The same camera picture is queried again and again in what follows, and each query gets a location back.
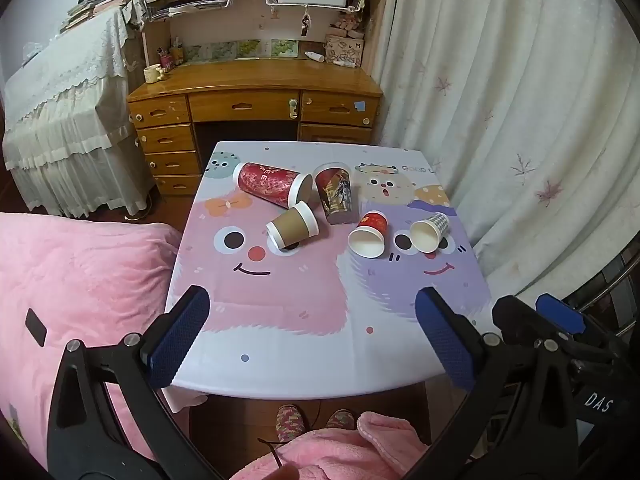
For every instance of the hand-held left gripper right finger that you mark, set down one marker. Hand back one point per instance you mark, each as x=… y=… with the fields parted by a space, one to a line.
x=445 y=340

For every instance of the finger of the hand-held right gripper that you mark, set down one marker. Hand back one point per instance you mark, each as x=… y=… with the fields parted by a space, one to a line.
x=560 y=312
x=515 y=317

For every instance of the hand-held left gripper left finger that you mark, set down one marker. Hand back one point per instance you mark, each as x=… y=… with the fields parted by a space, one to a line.
x=180 y=335

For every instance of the small grey patterned paper cup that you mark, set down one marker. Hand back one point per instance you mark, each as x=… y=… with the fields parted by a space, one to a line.
x=437 y=222

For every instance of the small red paper cup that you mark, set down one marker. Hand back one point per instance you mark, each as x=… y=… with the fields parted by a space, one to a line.
x=372 y=222

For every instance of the brown paper cup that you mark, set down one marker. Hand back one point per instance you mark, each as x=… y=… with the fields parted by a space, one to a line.
x=292 y=225

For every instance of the large red paper cup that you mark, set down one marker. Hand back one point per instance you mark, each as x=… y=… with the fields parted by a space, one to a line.
x=265 y=180

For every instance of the dark red printed paper cup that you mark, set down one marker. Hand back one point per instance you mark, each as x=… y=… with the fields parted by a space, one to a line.
x=337 y=195

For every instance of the metal rack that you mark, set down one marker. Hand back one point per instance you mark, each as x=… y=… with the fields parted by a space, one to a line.
x=607 y=290

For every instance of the pink blanket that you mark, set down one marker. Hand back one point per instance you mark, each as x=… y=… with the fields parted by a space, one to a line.
x=90 y=285

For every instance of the cartoon print table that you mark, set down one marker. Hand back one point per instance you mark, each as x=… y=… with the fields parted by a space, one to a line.
x=300 y=300

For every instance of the patterned knit slipper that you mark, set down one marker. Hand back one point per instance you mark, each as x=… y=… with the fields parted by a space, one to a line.
x=341 y=419
x=291 y=422

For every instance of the black rectangular device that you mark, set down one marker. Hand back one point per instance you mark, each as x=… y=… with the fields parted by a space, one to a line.
x=36 y=327

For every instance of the person in pink robe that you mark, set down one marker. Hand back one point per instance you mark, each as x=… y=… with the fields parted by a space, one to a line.
x=350 y=452

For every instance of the white floral curtain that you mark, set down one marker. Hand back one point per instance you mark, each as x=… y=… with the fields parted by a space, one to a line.
x=500 y=85

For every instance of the wooden desk with drawers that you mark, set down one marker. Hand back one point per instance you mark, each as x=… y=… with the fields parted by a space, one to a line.
x=240 y=105

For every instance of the white lace covered furniture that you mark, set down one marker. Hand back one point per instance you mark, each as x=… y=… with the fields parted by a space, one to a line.
x=65 y=110

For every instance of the white drawer lock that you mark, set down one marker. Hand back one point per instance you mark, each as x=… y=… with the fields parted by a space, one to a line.
x=292 y=108

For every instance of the yellow mug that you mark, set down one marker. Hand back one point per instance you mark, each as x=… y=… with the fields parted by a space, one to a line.
x=152 y=74

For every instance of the pen holder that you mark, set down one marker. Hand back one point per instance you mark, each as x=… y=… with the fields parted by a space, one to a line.
x=166 y=59

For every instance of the white marker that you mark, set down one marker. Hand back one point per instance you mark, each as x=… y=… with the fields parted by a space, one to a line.
x=345 y=64

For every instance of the patterned wooden box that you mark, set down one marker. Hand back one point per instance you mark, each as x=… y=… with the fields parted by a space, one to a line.
x=344 y=50

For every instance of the white tube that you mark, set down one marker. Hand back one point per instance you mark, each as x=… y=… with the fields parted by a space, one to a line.
x=315 y=56

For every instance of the wooden desk hutch shelf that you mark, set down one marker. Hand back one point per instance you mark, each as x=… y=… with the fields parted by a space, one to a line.
x=250 y=25

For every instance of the stack of books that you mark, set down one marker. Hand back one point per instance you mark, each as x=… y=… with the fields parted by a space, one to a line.
x=92 y=10

